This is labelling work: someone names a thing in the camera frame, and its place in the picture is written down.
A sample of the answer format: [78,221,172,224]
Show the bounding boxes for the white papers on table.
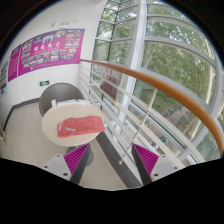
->
[51,99,90,108]

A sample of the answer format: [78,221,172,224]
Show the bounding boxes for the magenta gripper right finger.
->
[131,143,184,186]

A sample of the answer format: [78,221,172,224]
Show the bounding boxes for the round white table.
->
[42,103,105,146]

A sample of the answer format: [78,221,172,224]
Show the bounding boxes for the red sign on railing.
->
[100,81,117,99]

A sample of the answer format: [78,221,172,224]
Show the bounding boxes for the orange wooden handrail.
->
[82,59,224,155]

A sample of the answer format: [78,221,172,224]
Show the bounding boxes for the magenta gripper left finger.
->
[42,143,92,185]

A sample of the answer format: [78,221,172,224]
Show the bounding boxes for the grey round-back chair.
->
[39,83,83,116]

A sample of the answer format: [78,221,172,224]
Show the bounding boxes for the large magenta wall poster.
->
[18,29,85,76]

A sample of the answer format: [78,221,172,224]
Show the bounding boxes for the red folded towel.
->
[57,116,105,137]

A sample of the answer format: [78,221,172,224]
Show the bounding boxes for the white metal railing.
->
[78,61,204,167]

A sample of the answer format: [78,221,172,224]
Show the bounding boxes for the narrow magenta wall poster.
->
[8,45,22,81]

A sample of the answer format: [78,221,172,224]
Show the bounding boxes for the green exit sign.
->
[39,80,49,86]

